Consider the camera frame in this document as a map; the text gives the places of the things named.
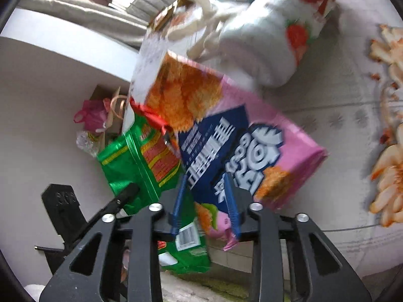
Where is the green snack bag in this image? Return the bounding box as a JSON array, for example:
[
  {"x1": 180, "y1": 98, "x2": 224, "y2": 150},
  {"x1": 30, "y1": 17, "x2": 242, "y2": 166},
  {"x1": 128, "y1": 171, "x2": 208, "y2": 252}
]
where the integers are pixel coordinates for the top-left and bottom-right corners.
[{"x1": 97, "y1": 115, "x2": 210, "y2": 274}]

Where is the pink cracker box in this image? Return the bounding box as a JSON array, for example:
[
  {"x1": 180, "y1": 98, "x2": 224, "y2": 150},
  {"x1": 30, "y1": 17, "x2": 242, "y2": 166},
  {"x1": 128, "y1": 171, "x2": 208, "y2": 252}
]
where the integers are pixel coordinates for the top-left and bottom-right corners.
[{"x1": 129, "y1": 52, "x2": 329, "y2": 252}]

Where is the red wrapper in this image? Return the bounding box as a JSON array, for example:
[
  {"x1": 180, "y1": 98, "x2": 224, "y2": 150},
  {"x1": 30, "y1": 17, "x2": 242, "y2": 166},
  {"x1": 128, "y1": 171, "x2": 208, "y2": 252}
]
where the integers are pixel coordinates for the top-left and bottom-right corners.
[{"x1": 129, "y1": 97, "x2": 173, "y2": 135}]

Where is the pink gift bag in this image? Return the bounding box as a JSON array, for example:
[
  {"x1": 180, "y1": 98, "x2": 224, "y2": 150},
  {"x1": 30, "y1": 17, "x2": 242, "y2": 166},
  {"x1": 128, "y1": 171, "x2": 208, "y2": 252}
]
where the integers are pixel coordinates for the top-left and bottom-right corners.
[{"x1": 73, "y1": 95, "x2": 128, "y2": 134}]

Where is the white strawberry tissue pack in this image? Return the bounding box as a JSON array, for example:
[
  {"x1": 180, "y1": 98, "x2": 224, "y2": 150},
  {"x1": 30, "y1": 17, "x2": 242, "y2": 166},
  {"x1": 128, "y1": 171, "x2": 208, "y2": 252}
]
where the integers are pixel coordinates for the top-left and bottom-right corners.
[{"x1": 219, "y1": 0, "x2": 335, "y2": 87}]

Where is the white crumpled plastic bag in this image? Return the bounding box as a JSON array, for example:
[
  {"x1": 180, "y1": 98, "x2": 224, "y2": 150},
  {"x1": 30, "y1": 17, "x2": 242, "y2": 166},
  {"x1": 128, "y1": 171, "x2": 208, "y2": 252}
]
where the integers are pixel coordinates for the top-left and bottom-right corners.
[{"x1": 165, "y1": 0, "x2": 247, "y2": 60}]

